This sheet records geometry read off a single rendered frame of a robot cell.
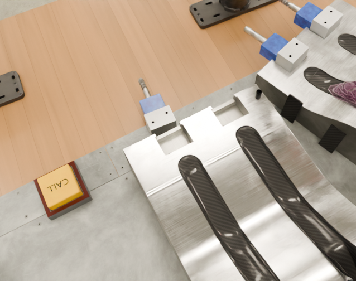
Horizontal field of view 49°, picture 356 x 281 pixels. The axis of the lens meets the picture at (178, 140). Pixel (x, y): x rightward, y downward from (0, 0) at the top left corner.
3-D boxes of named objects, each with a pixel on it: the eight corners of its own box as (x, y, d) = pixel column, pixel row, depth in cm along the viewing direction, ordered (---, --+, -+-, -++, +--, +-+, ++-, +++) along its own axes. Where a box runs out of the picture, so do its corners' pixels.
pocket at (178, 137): (155, 143, 69) (153, 134, 66) (181, 130, 70) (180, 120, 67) (167, 164, 68) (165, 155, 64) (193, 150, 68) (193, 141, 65)
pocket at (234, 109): (208, 116, 71) (208, 106, 68) (233, 104, 72) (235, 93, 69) (221, 136, 69) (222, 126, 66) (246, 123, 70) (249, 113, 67)
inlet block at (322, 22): (269, 14, 84) (273, -5, 79) (284, 1, 85) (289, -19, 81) (320, 47, 80) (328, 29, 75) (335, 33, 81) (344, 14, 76)
